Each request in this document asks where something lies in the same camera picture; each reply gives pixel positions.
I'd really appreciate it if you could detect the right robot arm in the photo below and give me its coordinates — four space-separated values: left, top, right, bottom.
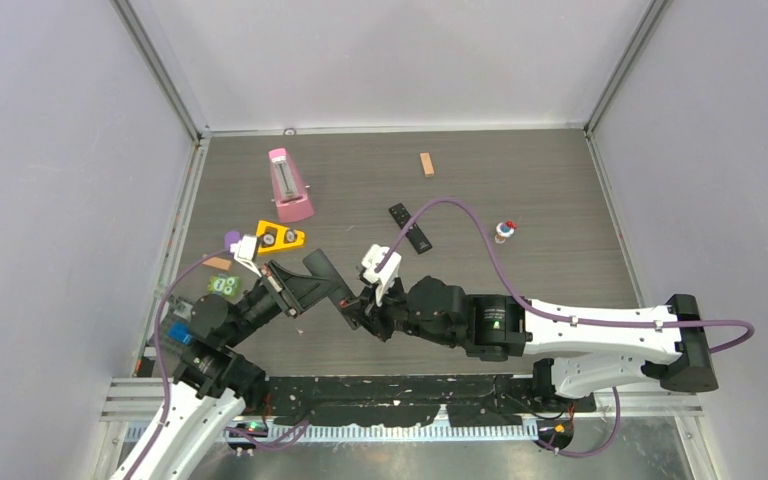
336 276 719 411

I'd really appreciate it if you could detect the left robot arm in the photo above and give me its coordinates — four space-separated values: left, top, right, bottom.
113 249 351 479

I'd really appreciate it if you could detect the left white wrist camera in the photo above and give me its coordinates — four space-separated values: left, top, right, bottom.
229 235 261 277

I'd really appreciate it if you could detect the blue lego brick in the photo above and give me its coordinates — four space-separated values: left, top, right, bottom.
167 322 193 345

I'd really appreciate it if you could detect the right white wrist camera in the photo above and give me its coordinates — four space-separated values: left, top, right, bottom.
359 244 402 306

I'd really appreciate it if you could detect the small red white blue toy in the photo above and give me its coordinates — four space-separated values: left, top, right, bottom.
494 221 518 244

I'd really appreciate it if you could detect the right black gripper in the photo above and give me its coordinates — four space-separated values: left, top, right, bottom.
344 272 460 349

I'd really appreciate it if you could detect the green toy block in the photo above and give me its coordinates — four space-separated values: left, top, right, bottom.
207 275 241 298

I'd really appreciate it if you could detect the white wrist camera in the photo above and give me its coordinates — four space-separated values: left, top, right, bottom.
229 235 261 277
359 244 402 306

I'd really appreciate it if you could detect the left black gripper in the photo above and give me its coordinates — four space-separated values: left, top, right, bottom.
225 258 341 346

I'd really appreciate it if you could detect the yellow triangular holder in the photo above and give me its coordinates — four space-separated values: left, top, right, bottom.
256 220 306 255

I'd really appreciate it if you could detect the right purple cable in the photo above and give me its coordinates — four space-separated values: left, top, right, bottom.
373 196 756 354

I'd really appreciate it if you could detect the orange wooden block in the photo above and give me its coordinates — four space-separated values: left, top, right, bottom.
201 256 232 272

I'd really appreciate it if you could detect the purple toy block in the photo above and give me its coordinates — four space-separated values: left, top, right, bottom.
223 230 242 251

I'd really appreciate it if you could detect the pink metronome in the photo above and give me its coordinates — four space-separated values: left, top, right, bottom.
268 148 315 223

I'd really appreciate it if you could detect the black remote control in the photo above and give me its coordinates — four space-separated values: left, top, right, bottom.
302 249 354 310

